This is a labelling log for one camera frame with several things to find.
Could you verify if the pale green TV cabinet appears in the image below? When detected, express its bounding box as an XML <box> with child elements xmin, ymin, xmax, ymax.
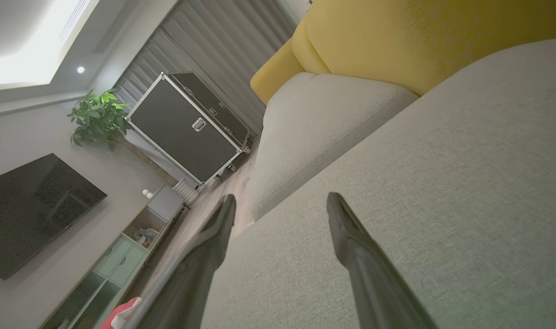
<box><xmin>38</xmin><ymin>185</ymin><xmax>189</xmax><ymax>329</ymax></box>

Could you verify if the black flat-screen television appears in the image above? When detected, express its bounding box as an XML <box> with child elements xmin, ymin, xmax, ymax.
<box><xmin>0</xmin><ymin>153</ymin><xmax>108</xmax><ymax>281</ymax></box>

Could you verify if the clutter inside cabinet shelf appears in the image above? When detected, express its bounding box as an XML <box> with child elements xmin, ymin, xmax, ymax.
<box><xmin>133</xmin><ymin>227</ymin><xmax>160</xmax><ymax>249</ymax></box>

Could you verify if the grey pleated curtain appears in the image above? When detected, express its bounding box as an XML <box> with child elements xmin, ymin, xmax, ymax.
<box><xmin>111</xmin><ymin>0</ymin><xmax>297</xmax><ymax>135</ymax></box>

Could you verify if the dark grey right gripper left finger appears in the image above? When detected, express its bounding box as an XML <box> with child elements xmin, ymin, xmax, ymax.
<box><xmin>136</xmin><ymin>194</ymin><xmax>237</xmax><ymax>329</ymax></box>

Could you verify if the yellow sofa back cushion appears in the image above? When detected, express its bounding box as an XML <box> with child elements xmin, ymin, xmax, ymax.
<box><xmin>250</xmin><ymin>0</ymin><xmax>556</xmax><ymax>105</ymax></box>

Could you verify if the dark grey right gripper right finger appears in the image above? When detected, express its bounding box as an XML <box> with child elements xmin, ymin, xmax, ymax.
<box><xmin>326</xmin><ymin>192</ymin><xmax>439</xmax><ymax>329</ymax></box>

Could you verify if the large grey fabric sofa seat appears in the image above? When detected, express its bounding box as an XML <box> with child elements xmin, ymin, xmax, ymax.
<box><xmin>200</xmin><ymin>37</ymin><xmax>556</xmax><ymax>329</ymax></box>

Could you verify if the red white Bulls jersey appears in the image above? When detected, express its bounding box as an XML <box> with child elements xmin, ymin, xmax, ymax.
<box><xmin>100</xmin><ymin>297</ymin><xmax>144</xmax><ymax>329</ymax></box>

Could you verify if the white ceiling air vent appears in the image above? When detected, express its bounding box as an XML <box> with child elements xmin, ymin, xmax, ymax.
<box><xmin>59</xmin><ymin>0</ymin><xmax>91</xmax><ymax>42</ymax></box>

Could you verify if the green leafy house plant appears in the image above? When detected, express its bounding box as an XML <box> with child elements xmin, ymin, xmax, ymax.
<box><xmin>67</xmin><ymin>89</ymin><xmax>178</xmax><ymax>184</ymax></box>

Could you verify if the black aluminium-edged flight case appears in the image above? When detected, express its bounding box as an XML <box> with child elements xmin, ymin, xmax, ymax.
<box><xmin>125</xmin><ymin>71</ymin><xmax>252</xmax><ymax>187</ymax></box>

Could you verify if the white ribbed plant pot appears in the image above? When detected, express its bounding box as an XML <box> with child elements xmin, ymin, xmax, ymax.
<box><xmin>173</xmin><ymin>177</ymin><xmax>201</xmax><ymax>205</ymax></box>

